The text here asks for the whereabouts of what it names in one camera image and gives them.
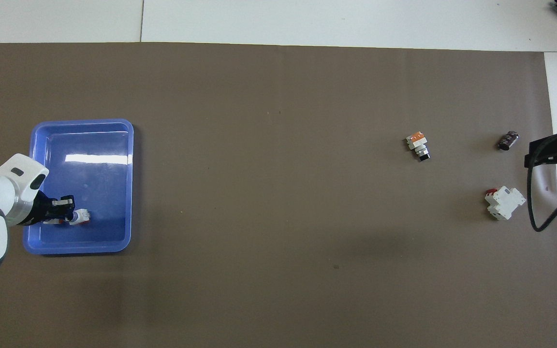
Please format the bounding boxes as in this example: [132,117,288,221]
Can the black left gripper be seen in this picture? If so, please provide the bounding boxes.
[20,191,76,227]

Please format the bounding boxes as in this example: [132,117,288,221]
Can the small dark brown component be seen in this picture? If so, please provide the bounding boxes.
[498,130,520,151]

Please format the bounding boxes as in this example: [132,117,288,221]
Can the blue plastic tray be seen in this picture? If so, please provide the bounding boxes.
[23,118,135,255]

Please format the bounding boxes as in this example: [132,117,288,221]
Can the white red circuit breaker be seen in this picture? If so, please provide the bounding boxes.
[484,186,527,221]

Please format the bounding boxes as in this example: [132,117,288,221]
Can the brown paper table mat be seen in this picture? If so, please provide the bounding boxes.
[0,42,557,348]

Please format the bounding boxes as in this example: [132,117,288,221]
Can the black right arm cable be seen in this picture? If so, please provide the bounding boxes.
[526,127,557,232]

